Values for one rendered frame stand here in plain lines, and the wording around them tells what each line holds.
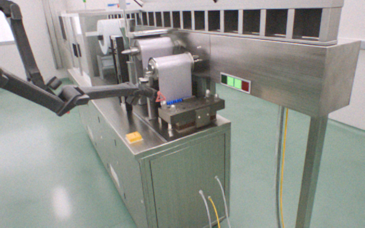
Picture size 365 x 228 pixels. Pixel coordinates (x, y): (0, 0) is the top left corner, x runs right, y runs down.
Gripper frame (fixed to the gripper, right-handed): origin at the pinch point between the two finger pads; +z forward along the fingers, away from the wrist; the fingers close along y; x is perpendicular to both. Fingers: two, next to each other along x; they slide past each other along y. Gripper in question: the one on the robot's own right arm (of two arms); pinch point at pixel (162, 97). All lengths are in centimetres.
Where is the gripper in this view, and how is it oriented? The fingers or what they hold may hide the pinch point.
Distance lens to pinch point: 161.0
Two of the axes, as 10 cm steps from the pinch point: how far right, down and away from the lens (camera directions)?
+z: 7.6, 2.7, 5.9
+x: 3.8, -9.2, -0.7
